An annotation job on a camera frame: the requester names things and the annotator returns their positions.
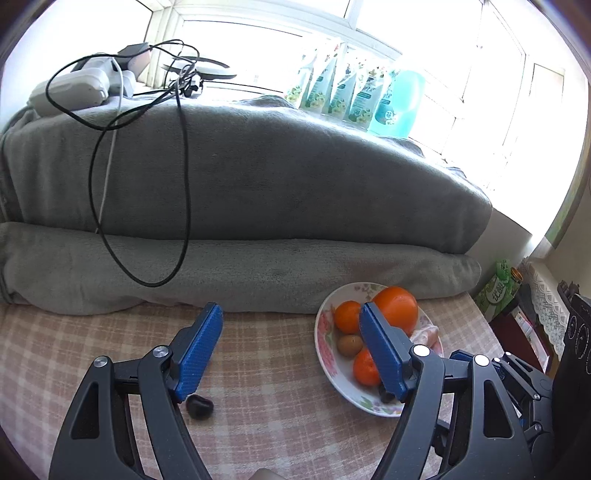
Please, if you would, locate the small mandarin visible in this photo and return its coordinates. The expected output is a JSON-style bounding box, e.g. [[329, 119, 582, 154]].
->
[[353, 348, 383, 387]]

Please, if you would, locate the pink snack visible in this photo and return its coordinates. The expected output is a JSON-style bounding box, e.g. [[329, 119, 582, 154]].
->
[[410, 324, 440, 347]]

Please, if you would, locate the white floral bowl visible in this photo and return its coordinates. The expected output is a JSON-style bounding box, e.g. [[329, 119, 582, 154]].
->
[[314, 282, 445, 418]]

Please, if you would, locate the white lace cloth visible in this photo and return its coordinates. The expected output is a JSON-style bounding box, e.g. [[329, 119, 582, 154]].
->
[[522, 261, 573, 361]]

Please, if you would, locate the white cable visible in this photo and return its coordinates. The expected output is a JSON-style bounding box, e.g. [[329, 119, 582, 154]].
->
[[95, 58, 124, 234]]

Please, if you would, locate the large orange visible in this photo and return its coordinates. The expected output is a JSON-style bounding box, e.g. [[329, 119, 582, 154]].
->
[[372, 286, 419, 337]]

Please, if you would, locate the teal plastic bottle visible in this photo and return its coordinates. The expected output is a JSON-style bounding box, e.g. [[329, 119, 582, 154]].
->
[[369, 69, 426, 139]]

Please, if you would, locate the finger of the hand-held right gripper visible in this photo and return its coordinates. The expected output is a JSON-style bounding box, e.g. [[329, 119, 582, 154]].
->
[[517, 401, 556, 467], [449, 349, 555, 407]]

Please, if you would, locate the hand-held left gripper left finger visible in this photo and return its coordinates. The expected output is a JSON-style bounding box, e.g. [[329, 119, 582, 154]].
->
[[48, 302, 225, 480]]

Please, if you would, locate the dark grey power adapter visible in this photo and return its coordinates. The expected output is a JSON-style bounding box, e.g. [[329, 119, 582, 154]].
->
[[117, 43, 151, 86]]

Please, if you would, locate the black cable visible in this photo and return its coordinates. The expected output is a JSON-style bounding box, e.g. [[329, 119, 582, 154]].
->
[[48, 39, 236, 287]]

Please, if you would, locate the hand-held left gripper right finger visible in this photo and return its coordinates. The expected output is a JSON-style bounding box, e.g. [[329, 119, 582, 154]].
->
[[359, 302, 539, 480]]

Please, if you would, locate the grey fleece blanket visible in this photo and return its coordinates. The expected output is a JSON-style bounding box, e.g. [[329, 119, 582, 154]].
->
[[0, 95, 494, 317]]

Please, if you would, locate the green carton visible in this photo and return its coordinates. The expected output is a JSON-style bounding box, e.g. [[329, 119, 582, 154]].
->
[[475, 259, 514, 320]]

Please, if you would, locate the white power adapter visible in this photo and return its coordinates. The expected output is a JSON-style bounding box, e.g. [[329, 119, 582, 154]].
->
[[28, 55, 139, 116]]

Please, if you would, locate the dark round stand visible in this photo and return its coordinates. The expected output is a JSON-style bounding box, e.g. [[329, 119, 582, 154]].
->
[[161, 54, 237, 83]]

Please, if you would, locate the small brown kiwi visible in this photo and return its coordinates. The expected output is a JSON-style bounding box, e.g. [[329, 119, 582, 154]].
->
[[337, 333, 365, 357]]

